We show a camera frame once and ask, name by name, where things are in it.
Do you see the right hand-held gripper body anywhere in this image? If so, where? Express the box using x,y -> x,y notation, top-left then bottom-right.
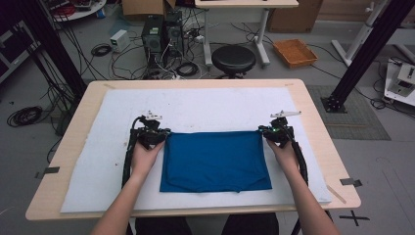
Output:
259,110 -> 302,148

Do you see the grey floor mat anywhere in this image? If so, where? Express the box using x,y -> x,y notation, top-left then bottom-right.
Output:
306,84 -> 392,142

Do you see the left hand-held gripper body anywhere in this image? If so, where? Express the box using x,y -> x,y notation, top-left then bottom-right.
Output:
131,111 -> 172,151

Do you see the brown cardboard box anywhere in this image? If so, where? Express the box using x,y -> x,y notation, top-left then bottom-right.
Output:
267,0 -> 324,34
121,0 -> 177,23

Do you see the black aluminium post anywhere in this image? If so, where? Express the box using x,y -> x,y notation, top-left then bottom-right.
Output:
18,0 -> 88,101
321,0 -> 415,114

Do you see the person's left hand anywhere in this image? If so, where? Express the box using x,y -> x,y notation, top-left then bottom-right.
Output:
130,140 -> 166,179

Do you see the person's right leg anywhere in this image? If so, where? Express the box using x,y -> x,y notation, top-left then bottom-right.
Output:
224,212 -> 280,235

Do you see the small white box device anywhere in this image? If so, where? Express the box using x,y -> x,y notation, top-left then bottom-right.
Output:
109,28 -> 131,54

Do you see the white machine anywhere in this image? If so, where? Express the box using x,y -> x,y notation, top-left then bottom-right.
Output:
384,61 -> 415,108

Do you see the black tape strip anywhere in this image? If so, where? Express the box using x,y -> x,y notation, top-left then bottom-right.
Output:
34,165 -> 61,180
339,177 -> 363,188

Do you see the black computer tower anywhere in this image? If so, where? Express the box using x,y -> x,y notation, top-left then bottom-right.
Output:
164,10 -> 186,59
140,16 -> 166,72

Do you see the white felt mat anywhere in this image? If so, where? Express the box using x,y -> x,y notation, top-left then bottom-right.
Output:
60,86 -> 333,214

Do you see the person's left leg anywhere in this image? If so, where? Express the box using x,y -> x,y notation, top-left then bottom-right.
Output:
134,215 -> 194,235

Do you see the blue T-shirt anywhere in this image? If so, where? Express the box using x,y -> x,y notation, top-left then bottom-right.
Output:
159,130 -> 273,194

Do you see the coiled black cable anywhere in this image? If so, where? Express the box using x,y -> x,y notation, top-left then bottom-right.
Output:
90,42 -> 113,58
175,61 -> 201,78
6,105 -> 44,128

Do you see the person's right hand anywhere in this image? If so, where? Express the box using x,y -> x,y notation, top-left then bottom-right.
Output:
265,138 -> 300,176

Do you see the thin wooden stick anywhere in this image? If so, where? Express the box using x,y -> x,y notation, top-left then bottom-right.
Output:
326,184 -> 347,205

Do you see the person's leg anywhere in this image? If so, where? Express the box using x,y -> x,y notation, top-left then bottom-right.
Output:
134,215 -> 194,235
224,212 -> 280,235

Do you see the white desk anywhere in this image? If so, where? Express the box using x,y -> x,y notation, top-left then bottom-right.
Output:
194,0 -> 300,69

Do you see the black tape cross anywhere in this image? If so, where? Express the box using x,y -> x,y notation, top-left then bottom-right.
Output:
339,210 -> 371,227

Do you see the black round stool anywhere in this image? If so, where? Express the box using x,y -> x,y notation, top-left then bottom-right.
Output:
210,44 -> 257,79

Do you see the white metal stand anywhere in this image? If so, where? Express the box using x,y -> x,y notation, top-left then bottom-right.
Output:
331,0 -> 392,68

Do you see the orange tray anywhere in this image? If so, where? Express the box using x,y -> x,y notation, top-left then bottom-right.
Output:
272,38 -> 319,70

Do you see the round white table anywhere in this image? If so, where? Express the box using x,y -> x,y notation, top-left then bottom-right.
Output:
45,0 -> 108,23

